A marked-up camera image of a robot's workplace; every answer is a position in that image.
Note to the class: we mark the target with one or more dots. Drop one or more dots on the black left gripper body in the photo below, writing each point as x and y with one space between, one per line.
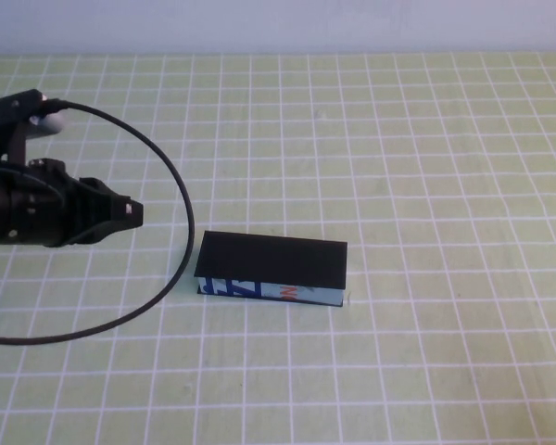
46 208

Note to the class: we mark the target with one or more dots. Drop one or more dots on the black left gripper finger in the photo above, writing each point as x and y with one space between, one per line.
95 234
127 214

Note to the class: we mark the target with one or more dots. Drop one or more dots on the black printed glasses case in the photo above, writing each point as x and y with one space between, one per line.
269 259

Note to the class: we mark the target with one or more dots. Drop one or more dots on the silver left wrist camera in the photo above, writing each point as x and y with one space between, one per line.
48 123

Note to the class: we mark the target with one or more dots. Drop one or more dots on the black left camera mount bracket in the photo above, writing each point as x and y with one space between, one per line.
9 109

